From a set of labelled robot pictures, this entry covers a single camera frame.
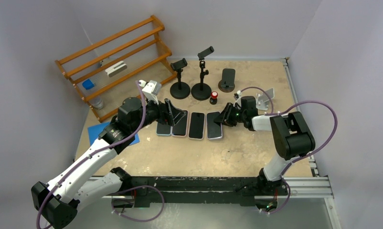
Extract silver phone stand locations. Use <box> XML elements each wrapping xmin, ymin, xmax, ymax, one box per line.
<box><xmin>256</xmin><ymin>88</ymin><xmax>275</xmax><ymax>111</ymax></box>

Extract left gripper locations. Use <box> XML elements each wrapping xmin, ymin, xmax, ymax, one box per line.
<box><xmin>131</xmin><ymin>94</ymin><xmax>185</xmax><ymax>133</ymax></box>

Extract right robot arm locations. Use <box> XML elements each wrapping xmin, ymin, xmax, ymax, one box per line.
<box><xmin>213</xmin><ymin>96</ymin><xmax>316</xmax><ymax>194</ymax></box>

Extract white eraser block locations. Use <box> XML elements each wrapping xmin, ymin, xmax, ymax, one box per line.
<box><xmin>105</xmin><ymin>61</ymin><xmax>128</xmax><ymax>77</ymax></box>

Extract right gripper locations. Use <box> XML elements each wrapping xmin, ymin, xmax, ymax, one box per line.
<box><xmin>214</xmin><ymin>103</ymin><xmax>247</xmax><ymax>127</ymax></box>

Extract clear plastic cup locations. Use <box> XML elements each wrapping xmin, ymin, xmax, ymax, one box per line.
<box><xmin>89</xmin><ymin>96</ymin><xmax>104</xmax><ymax>110</ymax></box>

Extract black base frame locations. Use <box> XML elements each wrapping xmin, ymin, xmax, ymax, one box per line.
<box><xmin>115</xmin><ymin>176</ymin><xmax>288</xmax><ymax>208</ymax></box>

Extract red black stamp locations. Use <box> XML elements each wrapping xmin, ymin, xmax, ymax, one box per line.
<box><xmin>209</xmin><ymin>91</ymin><xmax>218</xmax><ymax>105</ymax></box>

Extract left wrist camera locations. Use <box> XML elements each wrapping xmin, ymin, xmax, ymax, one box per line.
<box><xmin>138</xmin><ymin>80</ymin><xmax>162</xmax><ymax>104</ymax></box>

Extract light blue case phone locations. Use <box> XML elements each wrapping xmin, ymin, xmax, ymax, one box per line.
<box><xmin>156</xmin><ymin>123</ymin><xmax>172</xmax><ymax>136</ymax></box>

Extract blue cube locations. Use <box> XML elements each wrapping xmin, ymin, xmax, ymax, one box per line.
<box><xmin>82</xmin><ymin>79</ymin><xmax>95</xmax><ymax>90</ymax></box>

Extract blue mat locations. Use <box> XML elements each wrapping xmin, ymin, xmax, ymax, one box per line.
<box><xmin>88</xmin><ymin>123</ymin><xmax>140</xmax><ymax>147</ymax></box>

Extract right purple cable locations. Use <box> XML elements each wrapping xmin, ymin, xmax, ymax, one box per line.
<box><xmin>239</xmin><ymin>87</ymin><xmax>339</xmax><ymax>216</ymax></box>

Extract pink case phone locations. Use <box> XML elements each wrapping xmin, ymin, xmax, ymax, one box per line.
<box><xmin>171</xmin><ymin>110</ymin><xmax>189</xmax><ymax>137</ymax></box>

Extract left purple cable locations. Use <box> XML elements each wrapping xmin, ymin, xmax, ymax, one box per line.
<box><xmin>35</xmin><ymin>80</ymin><xmax>147</xmax><ymax>229</ymax></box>

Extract black phone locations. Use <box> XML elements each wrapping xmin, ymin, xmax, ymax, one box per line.
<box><xmin>206</xmin><ymin>112</ymin><xmax>223</xmax><ymax>140</ymax></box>
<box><xmin>188</xmin><ymin>112</ymin><xmax>205</xmax><ymax>140</ymax></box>

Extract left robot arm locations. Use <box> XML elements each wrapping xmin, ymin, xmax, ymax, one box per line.
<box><xmin>31</xmin><ymin>97</ymin><xmax>186</xmax><ymax>229</ymax></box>

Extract black phone stand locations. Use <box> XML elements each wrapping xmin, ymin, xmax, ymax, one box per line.
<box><xmin>191</xmin><ymin>46</ymin><xmax>214</xmax><ymax>101</ymax></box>
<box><xmin>170</xmin><ymin>58</ymin><xmax>191</xmax><ymax>99</ymax></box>

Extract orange wooden rack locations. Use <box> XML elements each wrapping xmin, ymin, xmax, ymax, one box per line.
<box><xmin>55</xmin><ymin>15</ymin><xmax>176</xmax><ymax>122</ymax></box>

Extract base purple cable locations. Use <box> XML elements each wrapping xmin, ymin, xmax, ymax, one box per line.
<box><xmin>111</xmin><ymin>185</ymin><xmax>166</xmax><ymax>223</ymax></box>

